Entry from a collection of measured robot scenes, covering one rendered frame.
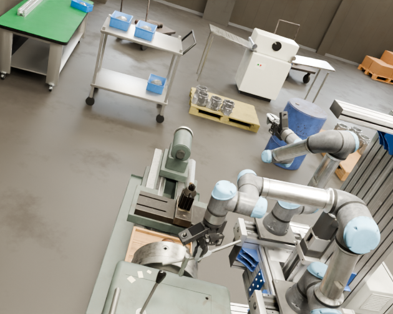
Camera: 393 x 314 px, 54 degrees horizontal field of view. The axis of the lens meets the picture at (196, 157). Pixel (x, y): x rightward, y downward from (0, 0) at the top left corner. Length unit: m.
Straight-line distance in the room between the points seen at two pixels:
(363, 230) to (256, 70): 5.95
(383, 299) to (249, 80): 5.52
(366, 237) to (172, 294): 0.73
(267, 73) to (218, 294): 5.94
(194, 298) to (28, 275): 1.77
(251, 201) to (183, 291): 0.48
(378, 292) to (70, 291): 2.02
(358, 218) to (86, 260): 2.30
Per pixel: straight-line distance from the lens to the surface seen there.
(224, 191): 1.27
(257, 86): 7.30
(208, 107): 5.88
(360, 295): 2.22
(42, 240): 3.34
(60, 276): 3.11
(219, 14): 12.38
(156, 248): 1.73
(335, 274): 1.57
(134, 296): 1.51
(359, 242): 1.43
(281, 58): 7.31
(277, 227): 2.17
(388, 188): 1.77
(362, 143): 6.80
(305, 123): 5.13
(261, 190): 1.43
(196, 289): 1.60
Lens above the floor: 2.45
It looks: 31 degrees down
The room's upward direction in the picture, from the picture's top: 21 degrees clockwise
